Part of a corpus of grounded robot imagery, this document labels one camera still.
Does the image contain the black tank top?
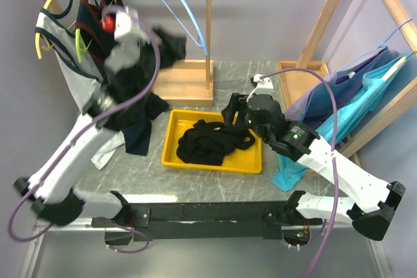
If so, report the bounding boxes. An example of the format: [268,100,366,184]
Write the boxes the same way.
[176,119,255,166]

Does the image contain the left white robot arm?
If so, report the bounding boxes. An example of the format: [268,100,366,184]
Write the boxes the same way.
[14,38,162,227]

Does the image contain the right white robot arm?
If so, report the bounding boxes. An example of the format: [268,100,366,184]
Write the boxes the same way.
[222,93,405,241]

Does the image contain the navy jersey tank top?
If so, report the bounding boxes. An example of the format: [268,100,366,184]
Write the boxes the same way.
[95,0,186,156]

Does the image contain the green hanger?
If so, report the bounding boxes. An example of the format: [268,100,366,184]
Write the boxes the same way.
[75,0,115,66]

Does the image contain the light blue hanger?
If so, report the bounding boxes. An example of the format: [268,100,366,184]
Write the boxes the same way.
[161,0,209,57]

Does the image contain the white tank top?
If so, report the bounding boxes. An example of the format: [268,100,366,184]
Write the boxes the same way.
[35,0,126,171]

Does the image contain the yellow hanger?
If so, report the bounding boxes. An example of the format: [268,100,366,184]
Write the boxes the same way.
[35,0,56,59]

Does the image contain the wooden hanger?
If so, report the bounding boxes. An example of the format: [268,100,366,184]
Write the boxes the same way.
[381,50,416,81]

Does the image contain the yellow plastic tray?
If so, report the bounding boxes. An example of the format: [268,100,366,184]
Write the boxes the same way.
[162,109,262,174]

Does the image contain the left wooden clothes rack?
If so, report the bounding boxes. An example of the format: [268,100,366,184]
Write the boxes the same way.
[22,0,215,107]

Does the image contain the wooden clothes rack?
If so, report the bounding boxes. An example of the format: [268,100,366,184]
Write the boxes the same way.
[275,0,417,171]
[22,0,215,107]

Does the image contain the purple blue shirt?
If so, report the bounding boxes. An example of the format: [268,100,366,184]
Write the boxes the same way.
[285,48,399,129]

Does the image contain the right wooden clothes rack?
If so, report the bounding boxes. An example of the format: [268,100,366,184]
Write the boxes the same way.
[275,0,417,171]

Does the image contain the cyan shirt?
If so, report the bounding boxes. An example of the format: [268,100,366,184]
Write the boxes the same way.
[270,52,412,193]

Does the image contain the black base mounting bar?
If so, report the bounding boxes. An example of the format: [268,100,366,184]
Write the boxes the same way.
[91,201,323,243]

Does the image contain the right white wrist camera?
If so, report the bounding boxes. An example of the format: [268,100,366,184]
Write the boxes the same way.
[248,74,274,98]

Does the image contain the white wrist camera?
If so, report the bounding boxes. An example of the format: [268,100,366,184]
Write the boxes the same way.
[248,74,274,98]
[101,5,149,44]

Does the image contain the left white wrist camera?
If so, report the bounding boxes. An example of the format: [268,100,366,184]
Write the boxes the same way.
[101,5,149,44]

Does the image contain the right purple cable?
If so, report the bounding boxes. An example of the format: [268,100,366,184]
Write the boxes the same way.
[260,68,339,278]

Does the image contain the purple cable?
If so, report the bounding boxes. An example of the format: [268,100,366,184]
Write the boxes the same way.
[8,6,162,253]
[260,68,339,278]

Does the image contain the blue wire hanger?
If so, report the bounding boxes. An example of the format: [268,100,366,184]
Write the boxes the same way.
[338,17,414,72]

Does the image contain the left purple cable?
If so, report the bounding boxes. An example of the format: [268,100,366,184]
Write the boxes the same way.
[8,6,162,253]

